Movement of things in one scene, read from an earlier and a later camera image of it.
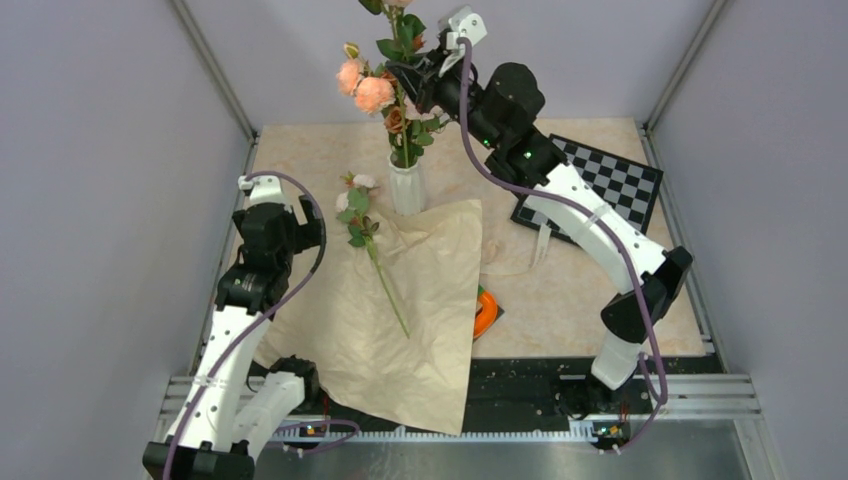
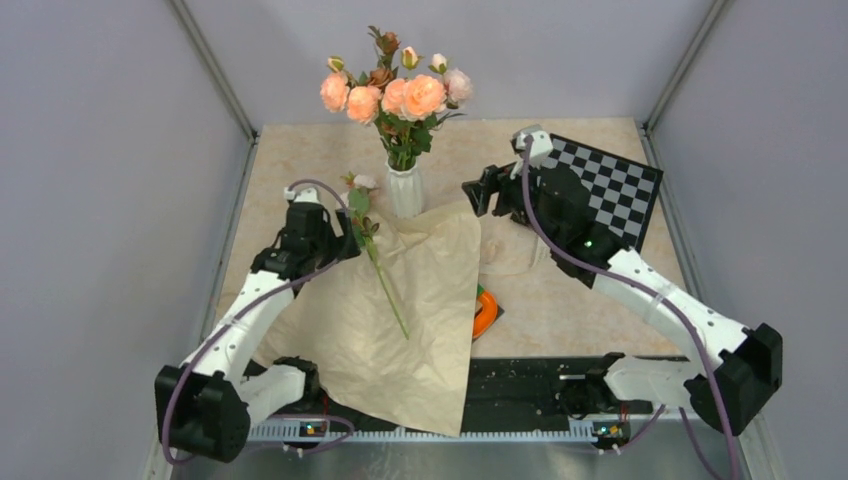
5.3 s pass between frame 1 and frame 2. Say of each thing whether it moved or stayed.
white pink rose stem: stayed
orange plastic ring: stayed
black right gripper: moved
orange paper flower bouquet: stayed
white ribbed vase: stayed
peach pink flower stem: moved
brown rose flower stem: moved
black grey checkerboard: stayed
